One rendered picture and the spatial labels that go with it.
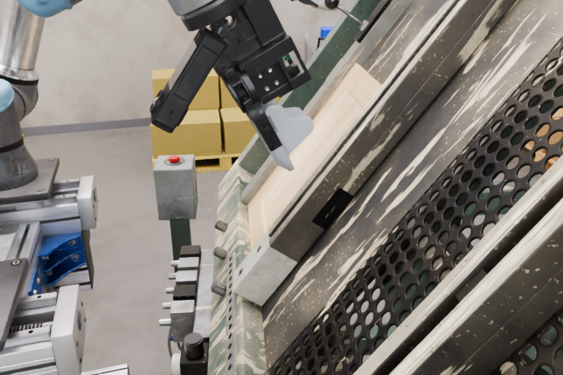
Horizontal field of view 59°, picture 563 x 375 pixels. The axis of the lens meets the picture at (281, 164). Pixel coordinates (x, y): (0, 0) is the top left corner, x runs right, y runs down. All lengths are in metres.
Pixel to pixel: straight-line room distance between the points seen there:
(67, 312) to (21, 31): 0.71
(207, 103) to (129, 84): 1.07
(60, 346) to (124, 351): 1.43
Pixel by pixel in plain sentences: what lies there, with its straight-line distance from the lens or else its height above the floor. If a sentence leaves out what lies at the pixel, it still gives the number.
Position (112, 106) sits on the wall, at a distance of 4.93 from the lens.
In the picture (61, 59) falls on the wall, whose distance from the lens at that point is 4.86.
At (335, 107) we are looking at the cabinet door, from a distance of 1.25.
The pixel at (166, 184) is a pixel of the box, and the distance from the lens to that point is 1.60.
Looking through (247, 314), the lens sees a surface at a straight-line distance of 1.02.
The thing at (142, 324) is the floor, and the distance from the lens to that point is 2.45.
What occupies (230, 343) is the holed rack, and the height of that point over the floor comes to 0.89.
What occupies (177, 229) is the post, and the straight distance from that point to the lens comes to 1.71.
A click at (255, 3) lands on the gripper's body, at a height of 1.50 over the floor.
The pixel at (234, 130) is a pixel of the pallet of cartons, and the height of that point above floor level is 0.32.
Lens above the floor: 1.55
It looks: 23 degrees down
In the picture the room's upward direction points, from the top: straight up
